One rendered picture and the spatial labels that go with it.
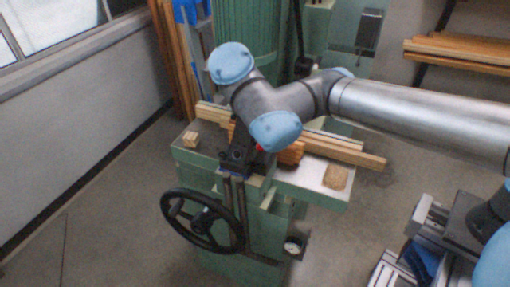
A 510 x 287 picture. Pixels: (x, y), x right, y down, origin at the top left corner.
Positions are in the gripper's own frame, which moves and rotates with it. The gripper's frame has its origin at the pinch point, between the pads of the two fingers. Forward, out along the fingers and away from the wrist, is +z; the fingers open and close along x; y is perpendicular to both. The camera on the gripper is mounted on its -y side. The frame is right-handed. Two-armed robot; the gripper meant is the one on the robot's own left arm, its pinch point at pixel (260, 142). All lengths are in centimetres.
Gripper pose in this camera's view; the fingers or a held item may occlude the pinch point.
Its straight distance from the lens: 78.8
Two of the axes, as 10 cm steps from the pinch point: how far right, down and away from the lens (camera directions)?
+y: 3.4, -9.0, 2.6
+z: 2.0, 3.4, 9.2
